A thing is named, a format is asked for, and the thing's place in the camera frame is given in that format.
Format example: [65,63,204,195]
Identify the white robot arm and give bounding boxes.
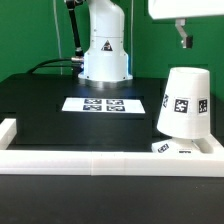
[78,0,224,86]

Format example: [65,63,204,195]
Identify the black cable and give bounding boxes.
[29,57,84,75]

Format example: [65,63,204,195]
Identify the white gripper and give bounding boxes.
[148,0,224,49]

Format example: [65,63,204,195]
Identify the white lamp shade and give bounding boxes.
[157,67,210,139]

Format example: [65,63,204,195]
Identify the white lamp base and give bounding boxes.
[150,137,202,154]

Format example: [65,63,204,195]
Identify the white U-shaped frame fence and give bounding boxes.
[0,118,224,177]

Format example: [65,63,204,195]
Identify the white marker sheet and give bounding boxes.
[62,97,145,114]

